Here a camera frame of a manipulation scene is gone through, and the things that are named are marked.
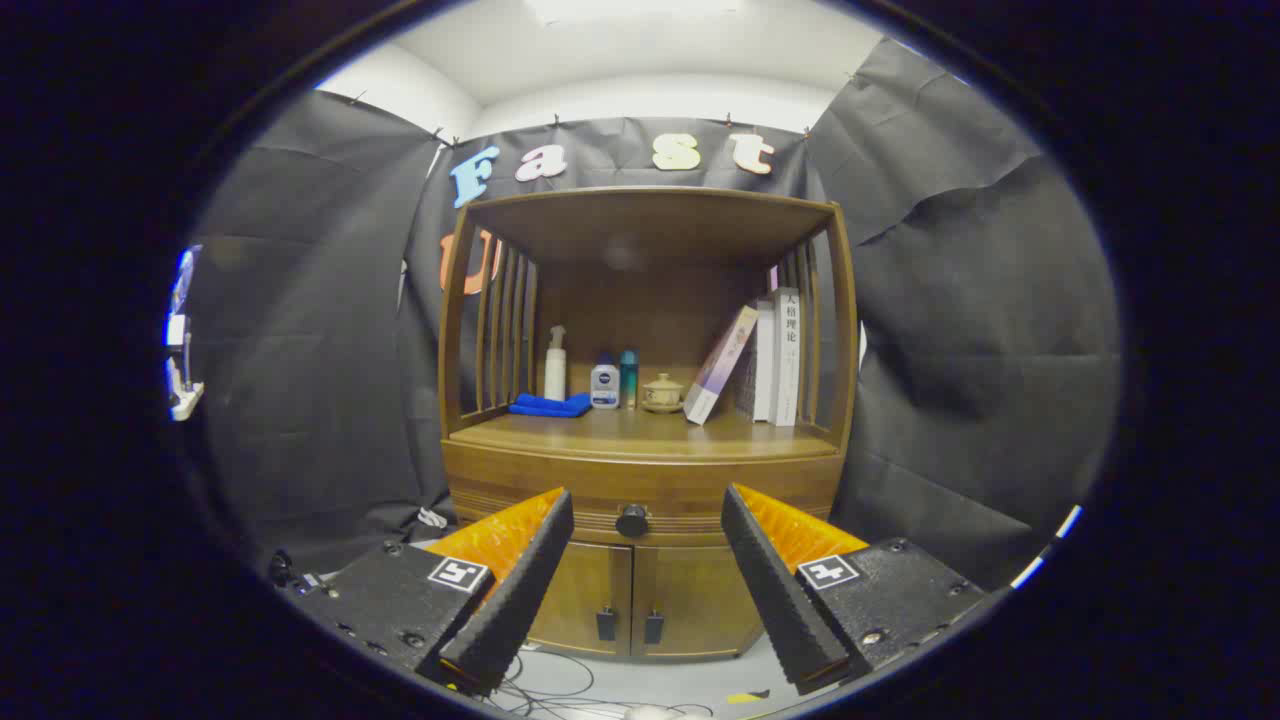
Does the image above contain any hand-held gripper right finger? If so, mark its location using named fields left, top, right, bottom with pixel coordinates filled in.
left=720, top=483, right=993, bottom=697

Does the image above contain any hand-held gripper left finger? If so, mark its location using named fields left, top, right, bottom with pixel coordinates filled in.
left=285, top=487, right=576, bottom=698

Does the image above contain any wooden cabinet door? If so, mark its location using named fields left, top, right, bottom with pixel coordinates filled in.
left=632, top=545, right=766, bottom=661
left=527, top=542, right=634, bottom=658

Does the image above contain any wooden countertop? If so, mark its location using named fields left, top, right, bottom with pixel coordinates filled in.
left=450, top=405, right=839, bottom=461

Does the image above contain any brown wooden cabinet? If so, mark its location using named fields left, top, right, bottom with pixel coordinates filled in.
left=438, top=186, right=861, bottom=663

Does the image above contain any folded blue cloth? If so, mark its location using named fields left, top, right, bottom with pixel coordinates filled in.
left=508, top=392, right=593, bottom=419

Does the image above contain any white pump bottle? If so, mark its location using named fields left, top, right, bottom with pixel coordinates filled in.
left=543, top=325, right=568, bottom=402

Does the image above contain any plain white book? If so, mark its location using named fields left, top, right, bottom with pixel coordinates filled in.
left=752, top=300, right=779, bottom=423

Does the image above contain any white book with black lettering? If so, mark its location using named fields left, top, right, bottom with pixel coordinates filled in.
left=770, top=287, right=802, bottom=428

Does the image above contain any beige lidded tea cup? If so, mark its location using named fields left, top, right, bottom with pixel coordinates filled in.
left=641, top=373, right=686, bottom=414

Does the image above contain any pink and purple book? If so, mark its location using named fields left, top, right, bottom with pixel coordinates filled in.
left=683, top=305, right=759, bottom=426

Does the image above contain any black backdrop cloth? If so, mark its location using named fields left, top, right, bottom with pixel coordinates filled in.
left=185, top=38, right=1123, bottom=591

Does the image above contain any bright blue screen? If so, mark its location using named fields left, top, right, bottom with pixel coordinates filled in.
left=165, top=245, right=201, bottom=346

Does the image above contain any tangle of thin cables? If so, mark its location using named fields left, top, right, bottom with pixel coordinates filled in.
left=495, top=645, right=716, bottom=720

